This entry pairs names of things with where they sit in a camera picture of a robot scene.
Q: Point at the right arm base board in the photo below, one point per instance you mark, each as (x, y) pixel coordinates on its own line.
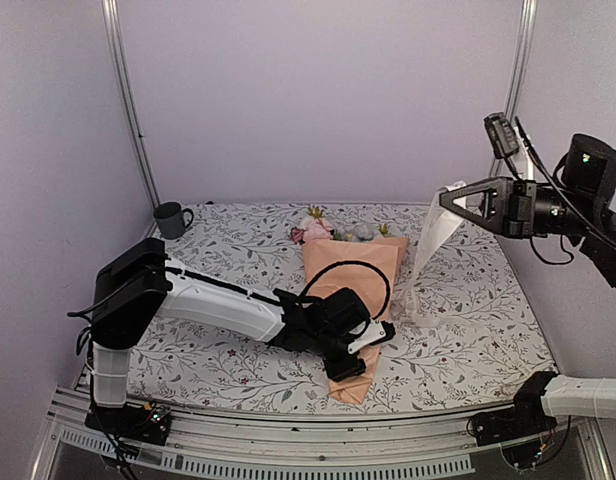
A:
(523, 440)

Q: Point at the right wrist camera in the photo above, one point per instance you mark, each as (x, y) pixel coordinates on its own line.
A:
(508, 147)

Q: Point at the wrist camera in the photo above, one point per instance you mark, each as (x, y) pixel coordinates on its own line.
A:
(508, 147)
(376, 333)

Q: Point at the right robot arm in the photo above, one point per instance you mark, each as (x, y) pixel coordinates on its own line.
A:
(572, 292)

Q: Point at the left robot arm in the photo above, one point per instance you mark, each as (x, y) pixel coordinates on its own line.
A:
(144, 282)

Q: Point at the beige wrapping paper sheet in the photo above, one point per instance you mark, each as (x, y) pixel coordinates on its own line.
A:
(356, 282)

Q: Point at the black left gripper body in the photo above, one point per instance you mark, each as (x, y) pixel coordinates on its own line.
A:
(328, 345)

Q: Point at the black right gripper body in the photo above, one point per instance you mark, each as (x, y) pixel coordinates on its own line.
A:
(572, 218)

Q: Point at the left aluminium frame post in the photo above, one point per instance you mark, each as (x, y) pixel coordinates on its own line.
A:
(112, 26)

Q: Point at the dark grey mug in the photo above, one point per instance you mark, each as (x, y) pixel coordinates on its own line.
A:
(172, 219)

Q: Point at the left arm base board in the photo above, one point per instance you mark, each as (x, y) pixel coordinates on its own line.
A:
(149, 423)

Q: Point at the pale pink white flower stem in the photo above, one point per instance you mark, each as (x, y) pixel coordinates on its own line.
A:
(315, 226)

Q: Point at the right aluminium frame post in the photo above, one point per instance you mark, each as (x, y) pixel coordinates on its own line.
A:
(525, 30)

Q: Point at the white lace ribbon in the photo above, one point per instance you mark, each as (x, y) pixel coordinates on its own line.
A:
(438, 226)

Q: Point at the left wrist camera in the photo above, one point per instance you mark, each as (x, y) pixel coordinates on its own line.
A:
(376, 333)

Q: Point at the aluminium frame post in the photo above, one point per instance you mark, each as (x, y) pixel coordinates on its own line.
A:
(525, 30)
(112, 26)

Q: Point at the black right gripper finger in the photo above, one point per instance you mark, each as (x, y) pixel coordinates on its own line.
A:
(497, 186)
(483, 209)

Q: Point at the blue fake flower stem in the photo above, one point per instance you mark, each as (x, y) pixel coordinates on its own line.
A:
(358, 233)

